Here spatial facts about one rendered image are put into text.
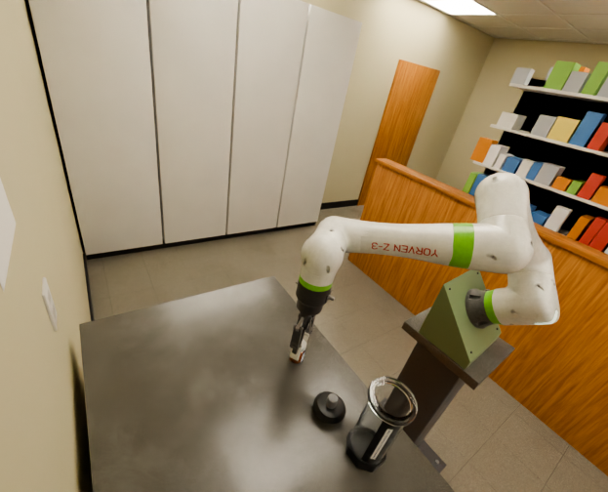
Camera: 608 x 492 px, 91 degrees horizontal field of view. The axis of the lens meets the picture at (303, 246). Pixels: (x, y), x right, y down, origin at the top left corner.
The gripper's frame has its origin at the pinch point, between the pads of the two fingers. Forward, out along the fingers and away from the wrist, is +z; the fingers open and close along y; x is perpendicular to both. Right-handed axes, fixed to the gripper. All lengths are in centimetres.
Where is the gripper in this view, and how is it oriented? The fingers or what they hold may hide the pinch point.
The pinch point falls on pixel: (299, 346)
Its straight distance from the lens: 99.7
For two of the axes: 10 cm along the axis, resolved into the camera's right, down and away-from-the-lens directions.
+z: -1.8, 8.5, 5.0
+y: 4.3, -3.9, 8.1
